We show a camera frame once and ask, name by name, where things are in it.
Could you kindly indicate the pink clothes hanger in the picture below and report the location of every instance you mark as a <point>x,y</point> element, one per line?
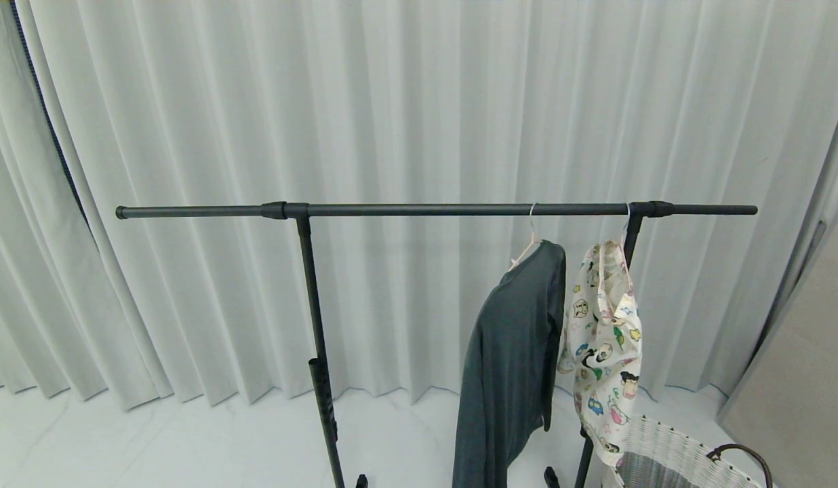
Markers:
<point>626,220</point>
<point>531,237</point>

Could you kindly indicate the dark blue garment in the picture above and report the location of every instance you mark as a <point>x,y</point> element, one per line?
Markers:
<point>507,366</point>

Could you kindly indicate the cream printed shorts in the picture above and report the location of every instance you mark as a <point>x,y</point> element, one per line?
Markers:
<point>605,339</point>

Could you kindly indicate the black clothes rack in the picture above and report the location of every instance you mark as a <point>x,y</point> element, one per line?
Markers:
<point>426,209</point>

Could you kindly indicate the white laundry basket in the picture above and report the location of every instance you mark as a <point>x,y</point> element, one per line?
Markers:
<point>670,454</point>

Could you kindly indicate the white curtain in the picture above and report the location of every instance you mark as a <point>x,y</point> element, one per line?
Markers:
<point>392,102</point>

